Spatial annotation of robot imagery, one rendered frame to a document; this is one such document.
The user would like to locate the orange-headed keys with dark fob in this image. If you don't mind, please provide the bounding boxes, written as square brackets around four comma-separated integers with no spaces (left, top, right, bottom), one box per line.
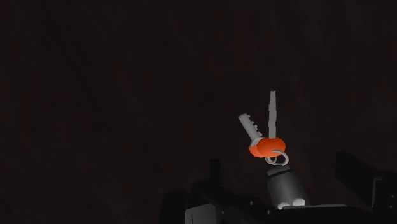
[237,90,311,211]

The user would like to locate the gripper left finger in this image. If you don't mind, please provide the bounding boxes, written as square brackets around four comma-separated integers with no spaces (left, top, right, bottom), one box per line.
[159,158,274,224]

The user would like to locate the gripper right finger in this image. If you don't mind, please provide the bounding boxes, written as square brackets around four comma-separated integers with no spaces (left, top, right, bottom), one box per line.
[335,151,397,216]

